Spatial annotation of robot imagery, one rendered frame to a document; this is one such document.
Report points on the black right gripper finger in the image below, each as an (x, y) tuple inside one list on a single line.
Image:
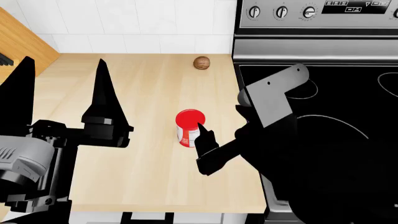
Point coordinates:
[(245, 114), (205, 144)]

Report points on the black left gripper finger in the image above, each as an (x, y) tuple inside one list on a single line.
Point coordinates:
[(105, 112), (17, 100)]

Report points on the red and white cup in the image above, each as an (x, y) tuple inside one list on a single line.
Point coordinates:
[(189, 119)]

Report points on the wooden knife block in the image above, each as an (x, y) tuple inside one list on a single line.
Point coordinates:
[(21, 42)]

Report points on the brown round walnut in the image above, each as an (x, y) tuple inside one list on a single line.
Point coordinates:
[(202, 62)]

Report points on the white cabinet drawer front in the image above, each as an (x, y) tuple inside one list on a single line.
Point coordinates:
[(93, 219)]

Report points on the round stove knob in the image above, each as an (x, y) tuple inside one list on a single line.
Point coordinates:
[(281, 11), (254, 11), (308, 12), (395, 13)]

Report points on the stainless steel electric stove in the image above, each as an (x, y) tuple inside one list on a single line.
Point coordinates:
[(342, 46)]

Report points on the black stove display panel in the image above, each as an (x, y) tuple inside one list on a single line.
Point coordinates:
[(356, 6)]

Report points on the grey right wrist camera bracket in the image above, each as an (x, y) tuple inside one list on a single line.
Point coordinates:
[(270, 100)]

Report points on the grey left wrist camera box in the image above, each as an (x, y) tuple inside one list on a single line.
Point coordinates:
[(25, 158)]

